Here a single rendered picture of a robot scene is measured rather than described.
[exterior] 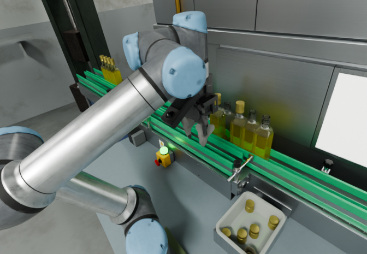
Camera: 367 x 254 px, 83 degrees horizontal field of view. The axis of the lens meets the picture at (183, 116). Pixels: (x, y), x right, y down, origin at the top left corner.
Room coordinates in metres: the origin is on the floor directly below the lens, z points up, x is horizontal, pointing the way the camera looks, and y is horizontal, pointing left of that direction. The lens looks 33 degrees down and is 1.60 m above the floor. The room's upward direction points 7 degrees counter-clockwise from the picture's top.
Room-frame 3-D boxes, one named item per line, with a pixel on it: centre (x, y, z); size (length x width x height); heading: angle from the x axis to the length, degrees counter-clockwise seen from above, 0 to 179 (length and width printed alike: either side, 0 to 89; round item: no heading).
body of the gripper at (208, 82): (0.51, -0.05, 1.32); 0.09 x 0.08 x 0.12; 129
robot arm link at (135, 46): (0.45, 0.05, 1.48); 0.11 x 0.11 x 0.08; 22
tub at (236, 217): (0.41, -0.19, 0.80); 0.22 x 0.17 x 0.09; 130
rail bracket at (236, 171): (0.56, -0.20, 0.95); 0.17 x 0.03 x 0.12; 130
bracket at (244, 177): (0.57, -0.21, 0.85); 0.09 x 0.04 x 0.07; 130
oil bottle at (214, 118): (0.80, -0.16, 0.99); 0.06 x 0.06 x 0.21; 41
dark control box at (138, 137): (1.06, 0.31, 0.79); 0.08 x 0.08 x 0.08; 40
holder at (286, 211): (0.42, -0.22, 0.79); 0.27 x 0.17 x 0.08; 130
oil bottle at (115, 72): (1.56, 0.48, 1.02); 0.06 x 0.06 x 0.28; 40
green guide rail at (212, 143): (1.30, 0.33, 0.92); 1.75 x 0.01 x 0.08; 40
